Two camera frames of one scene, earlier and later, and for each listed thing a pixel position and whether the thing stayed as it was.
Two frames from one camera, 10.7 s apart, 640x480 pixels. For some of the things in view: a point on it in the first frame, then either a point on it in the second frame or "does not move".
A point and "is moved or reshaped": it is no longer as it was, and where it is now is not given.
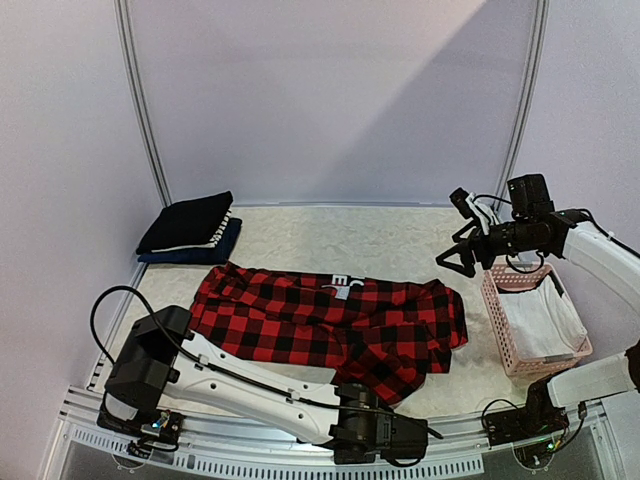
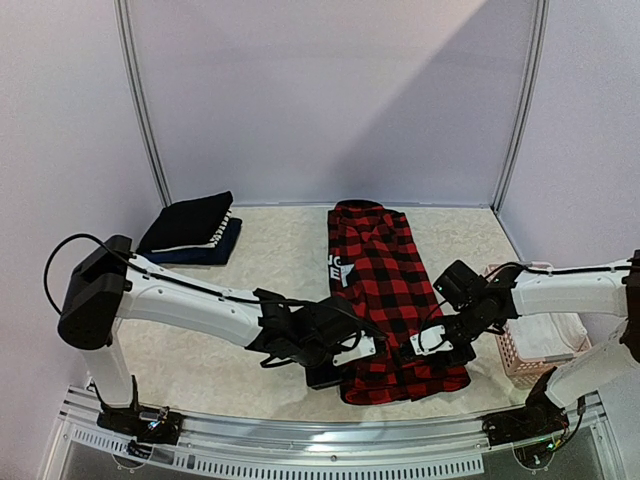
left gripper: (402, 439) to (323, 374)
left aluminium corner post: (162, 189) does not move
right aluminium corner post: (534, 84) does not move
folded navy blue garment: (208, 255) does not move
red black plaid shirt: (382, 335) is moved or reshaped
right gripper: (479, 245) to (451, 356)
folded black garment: (195, 223) does not move
